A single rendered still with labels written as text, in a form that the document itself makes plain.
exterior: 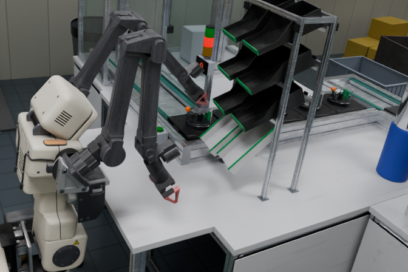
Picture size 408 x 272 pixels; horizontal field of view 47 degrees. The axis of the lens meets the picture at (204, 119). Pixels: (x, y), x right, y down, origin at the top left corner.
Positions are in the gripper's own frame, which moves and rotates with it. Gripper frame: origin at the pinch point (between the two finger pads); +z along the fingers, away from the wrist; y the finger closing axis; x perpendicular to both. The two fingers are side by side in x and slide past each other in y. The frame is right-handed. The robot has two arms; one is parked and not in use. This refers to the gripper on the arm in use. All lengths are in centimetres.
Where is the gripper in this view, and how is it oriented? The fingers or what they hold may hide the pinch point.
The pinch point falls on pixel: (203, 101)
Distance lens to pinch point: 231.4
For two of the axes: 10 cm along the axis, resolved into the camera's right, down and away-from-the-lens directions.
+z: 4.9, 5.7, 6.6
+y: -5.0, -4.4, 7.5
